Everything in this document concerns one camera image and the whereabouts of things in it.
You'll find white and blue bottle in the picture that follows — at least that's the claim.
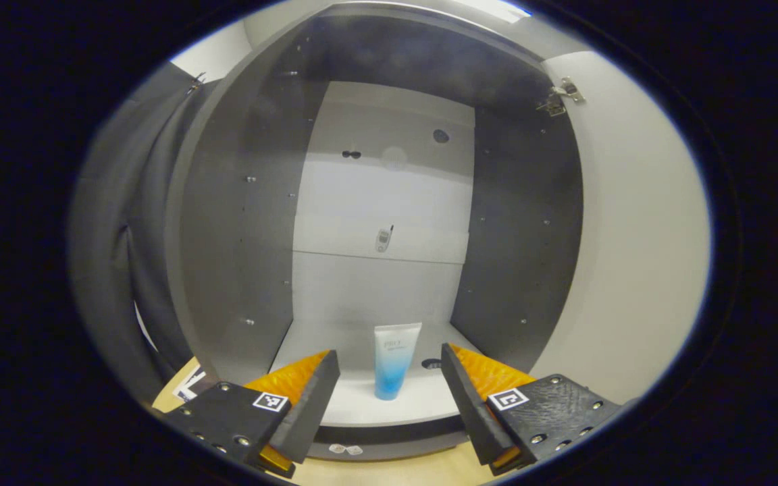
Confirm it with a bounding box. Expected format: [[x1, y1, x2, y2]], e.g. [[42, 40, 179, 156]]
[[373, 322, 423, 402]]

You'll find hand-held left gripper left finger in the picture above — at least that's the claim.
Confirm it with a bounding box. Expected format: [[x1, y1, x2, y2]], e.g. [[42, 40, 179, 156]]
[[163, 349, 340, 479]]

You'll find black backdrop cloth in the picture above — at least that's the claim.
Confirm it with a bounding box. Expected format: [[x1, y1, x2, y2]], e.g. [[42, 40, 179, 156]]
[[68, 62, 207, 406]]

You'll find grey cabinet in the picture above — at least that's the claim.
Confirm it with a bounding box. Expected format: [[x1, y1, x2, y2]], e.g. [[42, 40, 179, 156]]
[[163, 3, 587, 463]]

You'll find metal cabinet hinge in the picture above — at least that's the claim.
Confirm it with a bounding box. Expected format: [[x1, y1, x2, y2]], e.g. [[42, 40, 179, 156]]
[[536, 76, 586, 117]]

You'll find black and white booklet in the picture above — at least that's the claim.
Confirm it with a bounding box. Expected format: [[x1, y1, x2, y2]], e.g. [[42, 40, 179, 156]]
[[172, 367, 209, 404]]

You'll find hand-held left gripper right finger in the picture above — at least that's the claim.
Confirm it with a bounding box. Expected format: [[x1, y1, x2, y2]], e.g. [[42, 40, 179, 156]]
[[440, 343, 626, 477]]

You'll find ceiling light panel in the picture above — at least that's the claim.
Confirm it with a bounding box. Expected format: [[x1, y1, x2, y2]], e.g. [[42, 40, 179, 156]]
[[453, 0, 531, 24]]

